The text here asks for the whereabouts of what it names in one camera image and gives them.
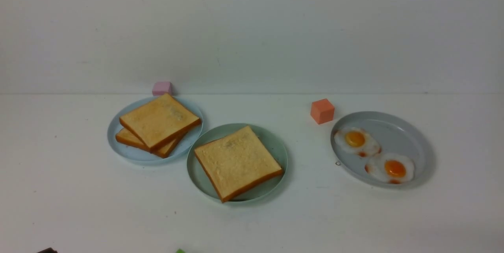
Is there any orange cube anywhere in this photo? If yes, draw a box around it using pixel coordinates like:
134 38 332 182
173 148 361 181
310 99 335 125

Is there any toast slice upper remaining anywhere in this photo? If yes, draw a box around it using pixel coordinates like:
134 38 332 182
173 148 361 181
119 93 202 153

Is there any fried egg far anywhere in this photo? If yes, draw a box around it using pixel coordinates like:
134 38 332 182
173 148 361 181
334 127 382 158

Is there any light blue bread plate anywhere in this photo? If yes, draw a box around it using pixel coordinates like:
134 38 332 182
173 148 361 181
107 96 205 165

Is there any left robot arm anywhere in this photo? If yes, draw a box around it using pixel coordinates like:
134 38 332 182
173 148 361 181
37 247 58 253

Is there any toast slice bottom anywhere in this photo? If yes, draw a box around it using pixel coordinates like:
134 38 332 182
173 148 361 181
115 128 186 158

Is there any pink cube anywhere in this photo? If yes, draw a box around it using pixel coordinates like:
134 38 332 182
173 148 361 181
152 81 173 96

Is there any grey plate with eggs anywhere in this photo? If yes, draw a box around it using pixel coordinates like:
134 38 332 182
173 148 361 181
330 112 435 190

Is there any fried egg near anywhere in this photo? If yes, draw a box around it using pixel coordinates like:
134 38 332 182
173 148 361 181
364 153 415 184

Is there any green centre plate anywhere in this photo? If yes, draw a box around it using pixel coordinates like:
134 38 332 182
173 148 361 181
187 123 288 202

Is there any fried egg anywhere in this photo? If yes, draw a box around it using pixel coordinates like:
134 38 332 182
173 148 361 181
334 127 382 158
364 153 415 184

